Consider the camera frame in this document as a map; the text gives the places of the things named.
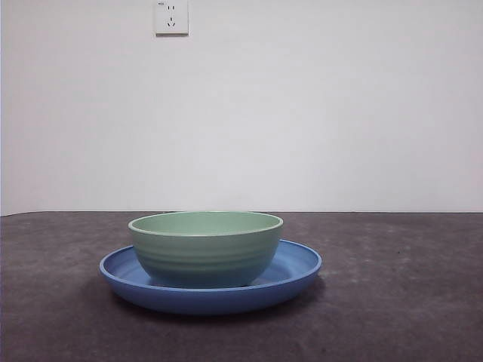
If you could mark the green ribbed bowl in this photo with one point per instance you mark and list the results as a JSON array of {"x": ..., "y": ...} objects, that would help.
[{"x": 205, "y": 256}]

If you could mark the blue round plate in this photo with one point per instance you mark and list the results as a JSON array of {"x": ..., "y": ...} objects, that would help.
[{"x": 211, "y": 301}]

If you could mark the white wall socket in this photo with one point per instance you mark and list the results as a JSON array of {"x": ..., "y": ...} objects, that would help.
[{"x": 171, "y": 26}]

